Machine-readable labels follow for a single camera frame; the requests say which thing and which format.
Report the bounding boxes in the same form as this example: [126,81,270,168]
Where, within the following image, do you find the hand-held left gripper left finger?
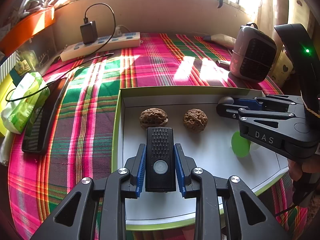
[30,144,147,240]

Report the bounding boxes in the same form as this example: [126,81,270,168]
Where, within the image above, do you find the plaid blanket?
[7,32,308,240]

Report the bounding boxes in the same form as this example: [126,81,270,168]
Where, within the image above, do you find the yellow-green box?
[0,72,14,137]

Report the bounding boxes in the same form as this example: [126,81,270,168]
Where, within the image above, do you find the orange tray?
[0,6,55,55]

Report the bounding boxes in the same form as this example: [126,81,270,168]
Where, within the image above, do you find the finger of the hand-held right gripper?
[234,94,304,113]
[216,103,297,133]

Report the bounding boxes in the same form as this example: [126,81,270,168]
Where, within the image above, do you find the person's right hand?
[287,159,307,182]

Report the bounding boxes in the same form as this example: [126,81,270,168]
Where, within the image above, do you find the black charger cable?
[84,4,117,55]

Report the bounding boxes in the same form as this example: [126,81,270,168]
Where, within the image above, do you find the grey mini space heater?
[229,22,277,82]

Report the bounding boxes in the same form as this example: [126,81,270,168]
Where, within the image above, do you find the striped box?
[0,51,19,80]

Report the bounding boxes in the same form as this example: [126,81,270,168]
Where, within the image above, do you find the green white spool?
[230,131,260,158]

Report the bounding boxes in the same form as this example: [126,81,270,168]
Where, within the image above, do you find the brown walnut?
[139,108,168,130]
[183,108,209,131]

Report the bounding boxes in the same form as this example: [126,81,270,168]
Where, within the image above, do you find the white power strip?
[60,31,141,62]

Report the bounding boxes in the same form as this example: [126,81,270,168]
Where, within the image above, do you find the black charger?
[79,21,98,45]

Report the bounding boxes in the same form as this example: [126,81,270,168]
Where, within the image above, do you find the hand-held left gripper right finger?
[174,143,293,240]

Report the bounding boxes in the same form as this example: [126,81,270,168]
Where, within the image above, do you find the green tissue pack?
[0,72,50,134]

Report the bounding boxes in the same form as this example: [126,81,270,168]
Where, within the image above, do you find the black braided cable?
[274,191,313,217]

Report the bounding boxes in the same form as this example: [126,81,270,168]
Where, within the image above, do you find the green label packet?
[10,59,32,77]

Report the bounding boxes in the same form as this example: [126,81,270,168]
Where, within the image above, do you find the beige pillow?
[202,34,237,48]

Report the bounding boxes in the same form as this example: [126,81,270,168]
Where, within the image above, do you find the white plastic bag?
[15,0,59,14]

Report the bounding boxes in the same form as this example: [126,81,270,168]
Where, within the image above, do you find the green white cardboard box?
[111,86,292,232]

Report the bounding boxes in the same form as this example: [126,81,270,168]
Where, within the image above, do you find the black phone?
[21,76,70,154]

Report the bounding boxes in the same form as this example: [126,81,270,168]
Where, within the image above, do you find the heart print curtain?
[257,0,313,88]

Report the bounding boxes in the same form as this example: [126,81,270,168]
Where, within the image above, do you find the black rectangular device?
[144,127,177,193]

